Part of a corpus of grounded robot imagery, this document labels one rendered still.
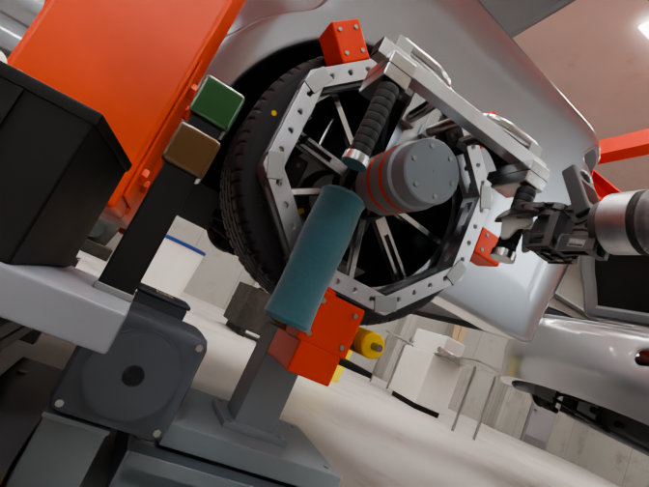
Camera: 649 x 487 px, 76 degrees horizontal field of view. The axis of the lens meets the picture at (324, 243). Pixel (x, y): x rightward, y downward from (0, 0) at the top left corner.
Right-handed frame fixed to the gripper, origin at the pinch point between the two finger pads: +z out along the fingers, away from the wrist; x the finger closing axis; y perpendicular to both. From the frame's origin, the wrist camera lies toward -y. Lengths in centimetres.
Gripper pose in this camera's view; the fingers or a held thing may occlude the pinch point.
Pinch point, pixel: (508, 221)
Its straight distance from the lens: 87.8
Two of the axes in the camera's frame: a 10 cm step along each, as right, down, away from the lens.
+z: -3.8, 0.2, 9.2
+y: -4.1, 8.9, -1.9
